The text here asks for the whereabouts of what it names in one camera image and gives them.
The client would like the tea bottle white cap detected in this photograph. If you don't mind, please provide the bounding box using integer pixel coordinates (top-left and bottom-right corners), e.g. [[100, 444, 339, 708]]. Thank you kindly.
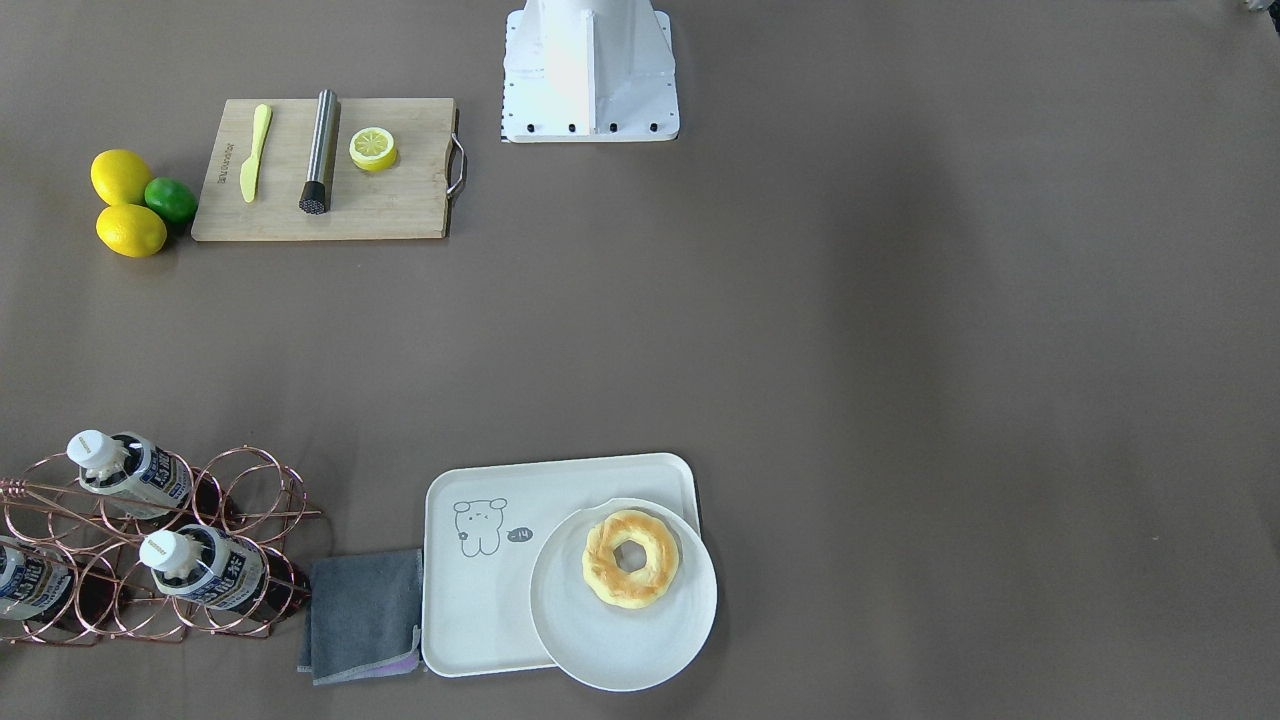
[[140, 524, 308, 623]]

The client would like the yellow lemon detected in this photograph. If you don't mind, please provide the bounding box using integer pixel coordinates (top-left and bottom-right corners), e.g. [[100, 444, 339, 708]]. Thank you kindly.
[[95, 204, 169, 258], [90, 149, 154, 206]]

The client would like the wooden cutting board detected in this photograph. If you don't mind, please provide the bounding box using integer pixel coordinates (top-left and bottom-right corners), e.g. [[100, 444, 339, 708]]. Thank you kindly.
[[191, 97, 465, 243]]

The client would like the half lemon slice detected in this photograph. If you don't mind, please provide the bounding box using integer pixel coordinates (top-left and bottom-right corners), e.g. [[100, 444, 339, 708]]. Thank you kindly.
[[348, 126, 398, 173]]

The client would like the glazed donut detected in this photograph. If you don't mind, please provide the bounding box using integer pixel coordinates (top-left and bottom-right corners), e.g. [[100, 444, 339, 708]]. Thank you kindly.
[[581, 509, 682, 610]]

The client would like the grey folded cloth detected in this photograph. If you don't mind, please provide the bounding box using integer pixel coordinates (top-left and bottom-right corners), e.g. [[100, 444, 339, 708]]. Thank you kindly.
[[296, 550, 422, 685]]

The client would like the copper wire bottle rack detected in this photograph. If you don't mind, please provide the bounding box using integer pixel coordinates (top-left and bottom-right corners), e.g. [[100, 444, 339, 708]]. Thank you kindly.
[[3, 446, 323, 648]]

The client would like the green lime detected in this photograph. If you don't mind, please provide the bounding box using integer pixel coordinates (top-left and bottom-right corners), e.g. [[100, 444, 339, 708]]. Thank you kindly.
[[143, 177, 198, 225]]

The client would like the tea bottle at edge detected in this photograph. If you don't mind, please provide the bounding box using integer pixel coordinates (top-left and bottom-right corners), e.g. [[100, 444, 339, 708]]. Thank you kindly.
[[1, 536, 116, 632]]

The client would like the white round plate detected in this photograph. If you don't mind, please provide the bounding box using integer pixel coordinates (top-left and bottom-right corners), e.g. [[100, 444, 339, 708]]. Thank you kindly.
[[529, 498, 718, 692]]

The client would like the yellow plastic knife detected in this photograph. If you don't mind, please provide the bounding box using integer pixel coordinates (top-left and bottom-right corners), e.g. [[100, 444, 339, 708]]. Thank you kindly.
[[239, 102, 273, 204]]

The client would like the tea bottle in rack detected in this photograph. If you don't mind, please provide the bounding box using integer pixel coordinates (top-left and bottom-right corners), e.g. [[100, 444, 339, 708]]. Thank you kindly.
[[67, 429, 221, 527]]

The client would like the yellow lemon upper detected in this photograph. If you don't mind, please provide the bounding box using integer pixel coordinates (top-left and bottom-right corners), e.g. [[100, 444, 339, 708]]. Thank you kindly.
[[90, 149, 154, 206]]

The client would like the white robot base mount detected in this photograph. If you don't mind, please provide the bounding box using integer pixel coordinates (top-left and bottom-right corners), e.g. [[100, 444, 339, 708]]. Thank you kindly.
[[500, 1, 681, 143]]

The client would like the white tray with bear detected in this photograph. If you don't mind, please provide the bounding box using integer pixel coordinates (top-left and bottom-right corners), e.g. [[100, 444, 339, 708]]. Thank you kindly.
[[421, 452, 700, 676]]

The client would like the steel muddler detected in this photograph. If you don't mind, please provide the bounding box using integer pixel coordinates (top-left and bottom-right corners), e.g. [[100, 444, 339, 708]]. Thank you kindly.
[[298, 88, 340, 215]]

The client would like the yellow lemon lower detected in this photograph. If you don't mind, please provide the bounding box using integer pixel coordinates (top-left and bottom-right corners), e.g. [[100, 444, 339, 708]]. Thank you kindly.
[[95, 204, 169, 258]]

